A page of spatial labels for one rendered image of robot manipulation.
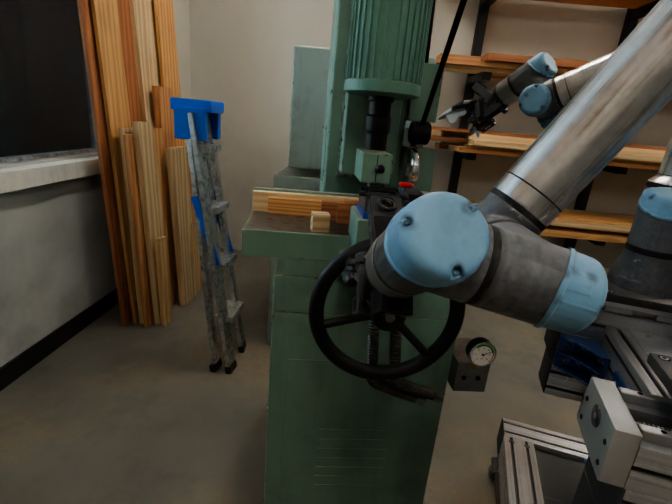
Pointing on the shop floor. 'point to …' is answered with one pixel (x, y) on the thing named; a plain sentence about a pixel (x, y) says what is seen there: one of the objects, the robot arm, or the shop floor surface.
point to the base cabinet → (346, 418)
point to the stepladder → (196, 110)
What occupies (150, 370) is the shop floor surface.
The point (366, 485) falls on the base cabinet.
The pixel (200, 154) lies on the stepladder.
